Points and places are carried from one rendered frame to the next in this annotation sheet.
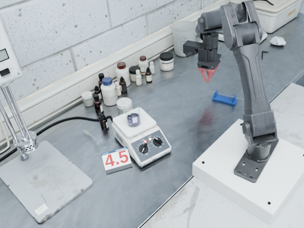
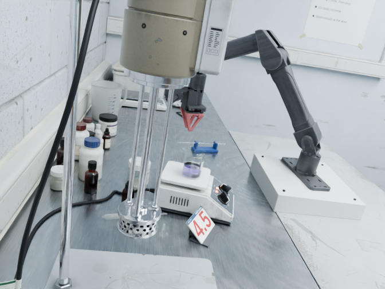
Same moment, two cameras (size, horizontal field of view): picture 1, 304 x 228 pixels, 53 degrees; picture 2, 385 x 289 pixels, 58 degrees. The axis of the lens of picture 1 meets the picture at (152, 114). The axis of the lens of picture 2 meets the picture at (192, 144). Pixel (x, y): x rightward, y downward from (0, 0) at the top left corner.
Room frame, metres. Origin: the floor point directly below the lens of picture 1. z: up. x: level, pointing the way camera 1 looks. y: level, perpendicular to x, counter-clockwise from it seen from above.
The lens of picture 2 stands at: (0.36, 0.74, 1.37)
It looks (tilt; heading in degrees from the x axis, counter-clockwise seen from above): 20 degrees down; 304
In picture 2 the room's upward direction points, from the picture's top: 10 degrees clockwise
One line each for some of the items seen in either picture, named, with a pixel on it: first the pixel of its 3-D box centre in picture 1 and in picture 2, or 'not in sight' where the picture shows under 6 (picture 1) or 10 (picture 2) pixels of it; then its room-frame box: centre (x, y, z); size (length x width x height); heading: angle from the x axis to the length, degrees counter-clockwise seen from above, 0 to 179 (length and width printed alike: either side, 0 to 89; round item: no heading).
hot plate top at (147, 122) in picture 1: (134, 121); (186, 174); (0.82, 0.06, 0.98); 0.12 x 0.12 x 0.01; 30
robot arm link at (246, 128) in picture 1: (259, 130); (311, 143); (0.64, -0.31, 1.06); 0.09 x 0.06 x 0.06; 99
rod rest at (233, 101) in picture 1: (225, 97); (205, 146); (1.01, -0.31, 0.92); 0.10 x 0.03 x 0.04; 57
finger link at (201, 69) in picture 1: (208, 70); (191, 117); (1.05, -0.24, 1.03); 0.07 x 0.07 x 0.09; 57
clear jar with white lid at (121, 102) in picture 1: (125, 109); (138, 174); (0.95, 0.10, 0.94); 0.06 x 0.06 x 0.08
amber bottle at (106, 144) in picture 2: (148, 74); (106, 138); (1.21, 0.00, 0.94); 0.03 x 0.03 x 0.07
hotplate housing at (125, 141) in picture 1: (139, 134); (193, 191); (0.80, 0.05, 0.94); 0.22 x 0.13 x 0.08; 30
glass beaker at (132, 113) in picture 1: (132, 115); (192, 162); (0.81, 0.07, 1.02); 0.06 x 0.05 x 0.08; 44
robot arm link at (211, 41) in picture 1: (210, 39); (195, 80); (1.06, -0.24, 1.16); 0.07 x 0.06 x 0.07; 9
